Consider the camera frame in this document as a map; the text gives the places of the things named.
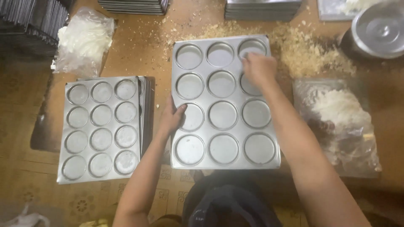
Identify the person's right hand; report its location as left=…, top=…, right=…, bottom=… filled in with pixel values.
left=242, top=52, right=278, bottom=88

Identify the flat tray with white crumbs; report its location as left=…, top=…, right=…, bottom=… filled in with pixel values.
left=317, top=0, right=384, bottom=21

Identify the stack of metal baking trays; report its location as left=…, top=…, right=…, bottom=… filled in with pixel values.
left=57, top=76, right=153, bottom=185

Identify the person's dark apron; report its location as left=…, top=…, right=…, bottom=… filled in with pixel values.
left=181, top=170, right=283, bottom=227

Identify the stack of flat metal trays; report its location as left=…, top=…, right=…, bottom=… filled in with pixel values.
left=224, top=0, right=303, bottom=22
left=97, top=0, right=170, bottom=16

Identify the white plastic bag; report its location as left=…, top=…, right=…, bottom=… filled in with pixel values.
left=0, top=202, right=51, bottom=227

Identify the clear bag of crumbs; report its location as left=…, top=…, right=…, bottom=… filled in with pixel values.
left=292, top=79, right=382, bottom=178

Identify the twelve-cup metal baking tray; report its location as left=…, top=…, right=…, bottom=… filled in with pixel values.
left=170, top=34, right=281, bottom=170

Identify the dark rack of metal trays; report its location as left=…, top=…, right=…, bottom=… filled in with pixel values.
left=0, top=0, right=70, bottom=57

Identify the pile of loose crumbs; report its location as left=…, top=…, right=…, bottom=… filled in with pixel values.
left=164, top=20, right=357, bottom=79

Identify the yellow cloth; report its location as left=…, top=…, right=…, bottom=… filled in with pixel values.
left=78, top=218, right=109, bottom=227

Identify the person's left hand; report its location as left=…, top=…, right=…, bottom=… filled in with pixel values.
left=159, top=95, right=188, bottom=136

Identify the clear bag of white paper liners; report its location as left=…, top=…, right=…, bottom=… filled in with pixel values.
left=50, top=7, right=115, bottom=78

